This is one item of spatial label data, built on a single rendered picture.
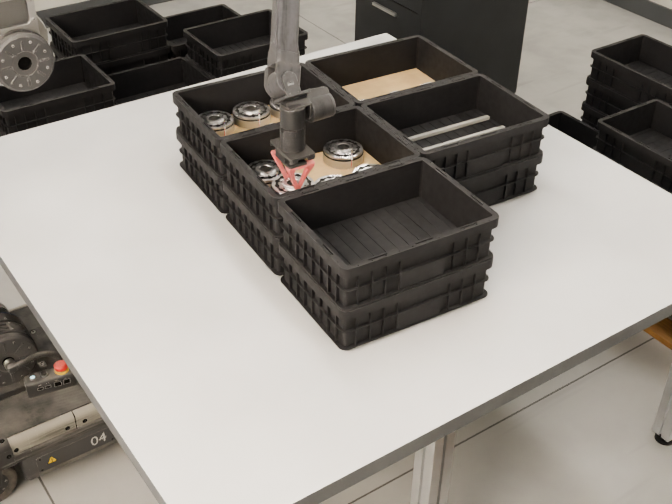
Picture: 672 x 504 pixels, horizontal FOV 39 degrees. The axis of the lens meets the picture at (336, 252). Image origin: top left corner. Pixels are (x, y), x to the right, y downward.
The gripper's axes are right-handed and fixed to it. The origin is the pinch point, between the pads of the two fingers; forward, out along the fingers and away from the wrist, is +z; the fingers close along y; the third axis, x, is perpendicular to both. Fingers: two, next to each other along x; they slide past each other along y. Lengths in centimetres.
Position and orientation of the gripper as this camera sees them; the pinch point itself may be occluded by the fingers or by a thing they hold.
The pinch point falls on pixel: (292, 180)
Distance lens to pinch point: 221.3
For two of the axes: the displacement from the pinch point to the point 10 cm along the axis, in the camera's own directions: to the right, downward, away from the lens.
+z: -0.3, 8.0, 5.9
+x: -8.6, 2.8, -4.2
